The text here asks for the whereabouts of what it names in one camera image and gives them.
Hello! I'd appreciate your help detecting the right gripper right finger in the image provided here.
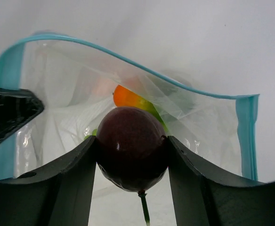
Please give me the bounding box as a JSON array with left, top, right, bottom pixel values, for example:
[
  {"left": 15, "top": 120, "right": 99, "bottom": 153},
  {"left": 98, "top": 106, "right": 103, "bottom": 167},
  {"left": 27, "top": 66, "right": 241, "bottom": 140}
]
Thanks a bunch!
[{"left": 168, "top": 136, "right": 275, "bottom": 226}]

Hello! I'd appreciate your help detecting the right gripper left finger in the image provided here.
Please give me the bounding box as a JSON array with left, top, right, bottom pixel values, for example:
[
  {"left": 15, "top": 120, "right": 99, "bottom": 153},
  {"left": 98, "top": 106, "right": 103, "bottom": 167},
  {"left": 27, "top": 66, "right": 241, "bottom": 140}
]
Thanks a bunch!
[{"left": 0, "top": 136, "right": 96, "bottom": 226}]

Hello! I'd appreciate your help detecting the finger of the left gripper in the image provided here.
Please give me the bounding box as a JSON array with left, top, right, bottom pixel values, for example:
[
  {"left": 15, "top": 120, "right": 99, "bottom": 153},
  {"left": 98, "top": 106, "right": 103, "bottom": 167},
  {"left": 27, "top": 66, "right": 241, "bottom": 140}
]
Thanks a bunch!
[{"left": 0, "top": 88, "right": 44, "bottom": 144}]

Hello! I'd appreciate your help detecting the clear zip top bag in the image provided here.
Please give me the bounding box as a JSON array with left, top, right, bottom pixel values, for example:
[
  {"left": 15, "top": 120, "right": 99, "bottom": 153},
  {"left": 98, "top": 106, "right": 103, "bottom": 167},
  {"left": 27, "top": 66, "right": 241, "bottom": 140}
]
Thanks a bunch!
[{"left": 0, "top": 30, "right": 260, "bottom": 226}]

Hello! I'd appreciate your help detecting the dark purple fake plum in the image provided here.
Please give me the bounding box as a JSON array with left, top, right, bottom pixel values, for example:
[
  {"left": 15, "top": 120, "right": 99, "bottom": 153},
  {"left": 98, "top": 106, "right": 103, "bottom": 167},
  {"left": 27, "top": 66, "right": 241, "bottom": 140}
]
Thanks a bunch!
[{"left": 96, "top": 106, "right": 169, "bottom": 225}]

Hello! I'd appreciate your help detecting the green orange fake mango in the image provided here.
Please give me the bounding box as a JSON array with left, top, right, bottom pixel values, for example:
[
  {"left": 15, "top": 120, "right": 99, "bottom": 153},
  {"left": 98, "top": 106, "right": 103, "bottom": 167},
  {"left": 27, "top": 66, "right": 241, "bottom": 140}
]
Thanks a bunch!
[{"left": 113, "top": 85, "right": 168, "bottom": 132}]

